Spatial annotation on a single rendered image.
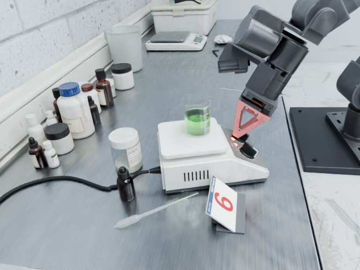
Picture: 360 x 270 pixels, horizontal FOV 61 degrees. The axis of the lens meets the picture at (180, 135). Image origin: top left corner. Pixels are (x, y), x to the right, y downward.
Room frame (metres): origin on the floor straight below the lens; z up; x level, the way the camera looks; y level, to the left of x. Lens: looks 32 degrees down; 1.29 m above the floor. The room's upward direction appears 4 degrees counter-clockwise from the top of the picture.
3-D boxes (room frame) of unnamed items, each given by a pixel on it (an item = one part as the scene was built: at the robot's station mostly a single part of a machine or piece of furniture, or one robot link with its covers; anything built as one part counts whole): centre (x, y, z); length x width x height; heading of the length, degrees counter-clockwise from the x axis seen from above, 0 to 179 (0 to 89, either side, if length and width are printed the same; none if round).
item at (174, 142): (0.49, -0.02, 0.98); 0.12 x 0.12 x 0.01; 5
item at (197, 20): (1.76, -0.09, 0.97); 0.37 x 0.31 x 0.14; 164
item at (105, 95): (0.84, 0.21, 0.95); 0.04 x 0.04 x 0.11
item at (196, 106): (0.50, -0.03, 1.02); 0.06 x 0.05 x 0.08; 135
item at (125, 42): (1.16, 0.19, 0.97); 0.18 x 0.13 x 0.15; 54
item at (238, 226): (0.37, -0.07, 0.92); 0.09 x 0.06 x 0.04; 167
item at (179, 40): (1.43, -0.02, 0.92); 0.26 x 0.19 x 0.05; 75
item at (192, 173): (0.49, -0.05, 0.94); 0.22 x 0.13 x 0.08; 95
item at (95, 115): (0.74, 0.23, 0.94); 0.03 x 0.03 x 0.08
